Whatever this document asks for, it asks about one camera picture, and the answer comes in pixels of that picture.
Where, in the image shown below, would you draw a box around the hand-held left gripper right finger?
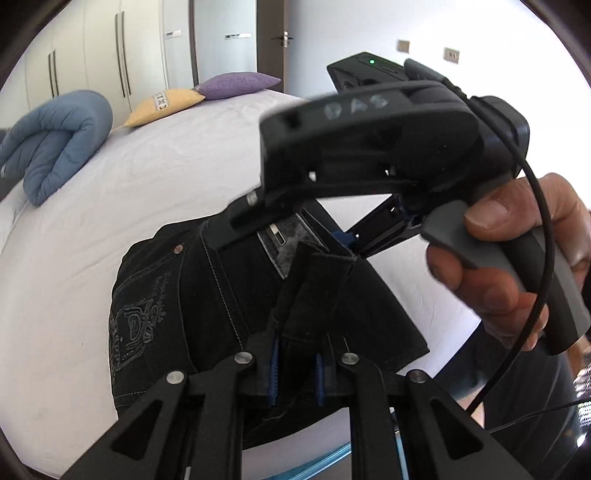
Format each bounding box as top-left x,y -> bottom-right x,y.
314,335 -> 537,480

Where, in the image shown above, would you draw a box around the bed with white sheet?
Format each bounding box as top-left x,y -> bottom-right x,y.
0,88 -> 491,479

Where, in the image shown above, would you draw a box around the white wardrobe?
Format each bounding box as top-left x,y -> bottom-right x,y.
23,0 -> 195,126

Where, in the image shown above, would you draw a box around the dark brown door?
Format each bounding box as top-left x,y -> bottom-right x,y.
256,0 -> 294,91

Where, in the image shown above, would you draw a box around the black denim pants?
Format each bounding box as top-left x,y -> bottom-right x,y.
108,210 -> 431,451

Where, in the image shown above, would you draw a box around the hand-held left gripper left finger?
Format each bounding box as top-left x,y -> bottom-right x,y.
60,330 -> 283,480

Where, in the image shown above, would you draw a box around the yellow pillow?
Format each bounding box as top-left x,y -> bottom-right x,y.
123,88 -> 206,129

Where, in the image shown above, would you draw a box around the purple pillow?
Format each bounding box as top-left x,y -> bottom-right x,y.
192,71 -> 283,101

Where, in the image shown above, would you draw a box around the blue plastic stool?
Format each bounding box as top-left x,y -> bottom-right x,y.
323,408 -> 410,480

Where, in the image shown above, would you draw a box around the person's dark clothing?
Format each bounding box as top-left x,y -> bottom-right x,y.
443,330 -> 583,464

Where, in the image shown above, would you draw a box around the folded blue duvet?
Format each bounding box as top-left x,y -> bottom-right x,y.
0,90 -> 114,208

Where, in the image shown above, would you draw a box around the person's right hand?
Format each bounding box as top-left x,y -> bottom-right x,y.
426,172 -> 591,352

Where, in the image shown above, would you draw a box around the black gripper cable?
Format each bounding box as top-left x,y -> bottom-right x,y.
406,58 -> 591,433

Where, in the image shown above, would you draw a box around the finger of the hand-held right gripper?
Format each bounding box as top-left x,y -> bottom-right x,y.
215,187 -> 308,253
332,193 -> 432,260

